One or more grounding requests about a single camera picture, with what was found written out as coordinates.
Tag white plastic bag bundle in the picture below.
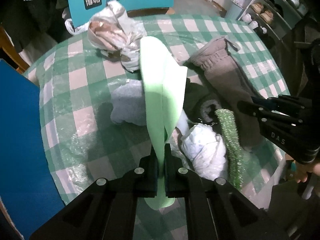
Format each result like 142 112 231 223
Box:
181 124 228 180

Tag green glitter scrub cloth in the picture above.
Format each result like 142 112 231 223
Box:
215 108 244 191

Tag taupe long sock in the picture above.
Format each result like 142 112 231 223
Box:
188 36 263 150

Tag dark grey sock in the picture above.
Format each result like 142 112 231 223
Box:
184 81 226 126

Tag light blue sock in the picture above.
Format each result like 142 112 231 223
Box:
110 80 146 126

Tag patterned plastic bag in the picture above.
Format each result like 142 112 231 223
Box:
87 0 146 73

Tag person right hand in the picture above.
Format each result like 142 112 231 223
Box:
285 154 319 183

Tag green checkered tablecloth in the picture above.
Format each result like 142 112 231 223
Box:
26 15 289 204

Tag metal shoe rack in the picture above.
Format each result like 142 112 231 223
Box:
238 0 309 49

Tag blue cardboard shoebox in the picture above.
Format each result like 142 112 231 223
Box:
1 60 65 239

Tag light blue waste bin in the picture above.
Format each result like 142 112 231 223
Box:
225 0 248 20

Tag brown cardboard box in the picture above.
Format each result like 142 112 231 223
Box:
127 7 175 17

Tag white plastic bag under box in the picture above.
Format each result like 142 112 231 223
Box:
65 18 89 36

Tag hanging dark jackets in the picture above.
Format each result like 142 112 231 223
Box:
1 0 71 53

